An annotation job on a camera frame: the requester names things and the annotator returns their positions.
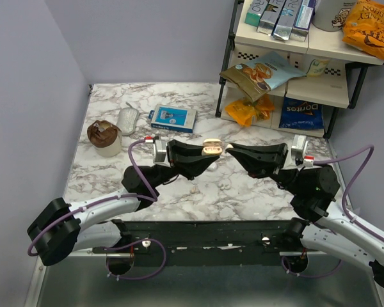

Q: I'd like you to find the blue Harry's razor box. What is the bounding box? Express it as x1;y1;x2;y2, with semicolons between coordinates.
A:
148;104;197;133

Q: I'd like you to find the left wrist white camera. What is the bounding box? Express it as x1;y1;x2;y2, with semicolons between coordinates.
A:
145;136;170;167

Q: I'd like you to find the beige earbud charging case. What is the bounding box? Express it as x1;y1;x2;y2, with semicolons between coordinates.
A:
202;138;223;155

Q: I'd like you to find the blue Doritos bag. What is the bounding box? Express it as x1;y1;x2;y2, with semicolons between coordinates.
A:
279;97;324;130

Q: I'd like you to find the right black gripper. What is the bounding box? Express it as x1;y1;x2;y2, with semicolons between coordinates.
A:
228;142;304;196

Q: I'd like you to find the teal toothpaste box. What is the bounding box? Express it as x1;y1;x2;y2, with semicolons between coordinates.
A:
244;0;269;27

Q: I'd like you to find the purple cable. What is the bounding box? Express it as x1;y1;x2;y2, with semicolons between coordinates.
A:
27;136;167;281
281;144;384;279

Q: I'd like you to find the orange kettle chips bag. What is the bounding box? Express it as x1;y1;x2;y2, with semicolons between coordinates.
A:
342;1;384;61

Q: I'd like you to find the white earbud charging case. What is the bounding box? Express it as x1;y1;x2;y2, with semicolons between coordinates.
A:
207;162;218;171

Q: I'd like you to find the wrist white camera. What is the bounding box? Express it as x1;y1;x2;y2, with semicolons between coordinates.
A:
145;136;170;167
291;134;314;168

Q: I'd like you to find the gold blue snack bag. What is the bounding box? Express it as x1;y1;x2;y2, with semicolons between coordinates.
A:
220;51;306;102

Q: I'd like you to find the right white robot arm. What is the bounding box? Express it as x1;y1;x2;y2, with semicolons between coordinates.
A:
226;140;384;288

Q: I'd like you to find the orange snack bag lower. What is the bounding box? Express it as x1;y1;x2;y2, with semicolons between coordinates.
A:
225;94;275;127

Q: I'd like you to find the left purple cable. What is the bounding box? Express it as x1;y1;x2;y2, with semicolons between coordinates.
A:
27;136;167;281

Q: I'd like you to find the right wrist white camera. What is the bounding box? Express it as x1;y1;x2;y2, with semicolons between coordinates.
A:
291;134;314;168

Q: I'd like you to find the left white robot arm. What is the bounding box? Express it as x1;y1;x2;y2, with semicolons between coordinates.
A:
27;137;223;266

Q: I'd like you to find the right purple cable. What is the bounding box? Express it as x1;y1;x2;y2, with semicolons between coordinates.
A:
281;144;384;279

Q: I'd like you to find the black frame shelf rack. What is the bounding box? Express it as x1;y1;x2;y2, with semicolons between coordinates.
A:
221;1;384;139

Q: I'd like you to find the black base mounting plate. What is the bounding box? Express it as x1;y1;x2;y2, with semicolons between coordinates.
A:
112;218;310;267

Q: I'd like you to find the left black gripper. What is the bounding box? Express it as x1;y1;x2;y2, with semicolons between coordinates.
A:
150;139;219;190

